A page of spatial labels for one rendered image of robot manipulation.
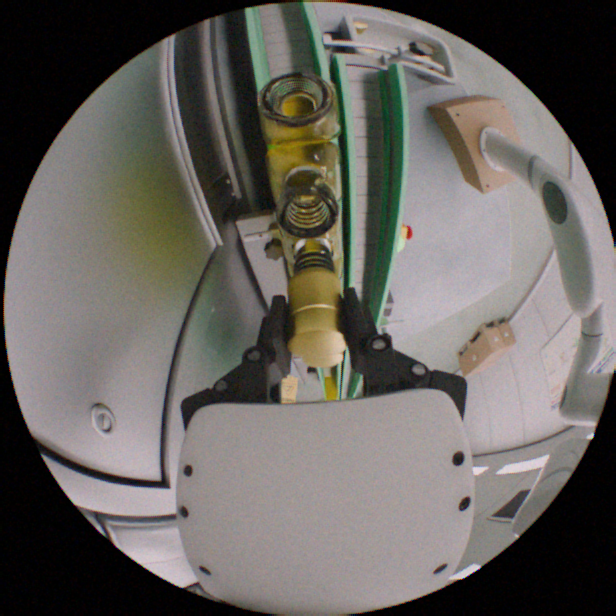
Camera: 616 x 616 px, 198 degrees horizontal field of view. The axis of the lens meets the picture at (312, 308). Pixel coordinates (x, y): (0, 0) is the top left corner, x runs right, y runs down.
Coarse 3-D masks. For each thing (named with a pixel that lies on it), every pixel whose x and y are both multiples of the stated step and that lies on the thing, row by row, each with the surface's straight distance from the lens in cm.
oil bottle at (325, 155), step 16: (288, 144) 18; (304, 144) 16; (320, 144) 15; (336, 144) 17; (272, 160) 15; (288, 160) 14; (304, 160) 14; (320, 160) 14; (336, 160) 15; (272, 176) 15; (336, 176) 15; (272, 192) 16; (336, 192) 15
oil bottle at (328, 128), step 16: (256, 96) 16; (304, 96) 17; (336, 96) 15; (288, 112) 17; (304, 112) 16; (336, 112) 15; (272, 128) 14; (288, 128) 14; (304, 128) 14; (320, 128) 14; (336, 128) 15; (272, 144) 16
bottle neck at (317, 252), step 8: (304, 240) 16; (312, 240) 16; (320, 240) 16; (296, 248) 16; (304, 248) 15; (312, 248) 15; (320, 248) 15; (328, 248) 16; (296, 256) 15; (304, 256) 14; (312, 256) 14; (320, 256) 14; (328, 256) 15; (296, 264) 15; (304, 264) 14; (312, 264) 13; (320, 264) 13; (328, 264) 14; (296, 272) 14
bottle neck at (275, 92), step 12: (300, 72) 9; (276, 84) 9; (288, 84) 10; (300, 84) 10; (312, 84) 9; (324, 84) 9; (264, 96) 9; (276, 96) 10; (288, 96) 13; (312, 96) 12; (324, 96) 9; (264, 108) 9; (276, 108) 10; (324, 108) 9; (276, 120) 9; (288, 120) 9; (300, 120) 9; (312, 120) 9
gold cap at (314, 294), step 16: (304, 272) 12; (320, 272) 12; (288, 288) 13; (304, 288) 12; (320, 288) 11; (336, 288) 12; (288, 304) 12; (304, 304) 11; (320, 304) 11; (336, 304) 11; (288, 320) 12; (304, 320) 10; (320, 320) 10; (336, 320) 10; (288, 336) 11; (304, 336) 10; (320, 336) 10; (336, 336) 10; (304, 352) 12; (320, 352) 12; (336, 352) 12
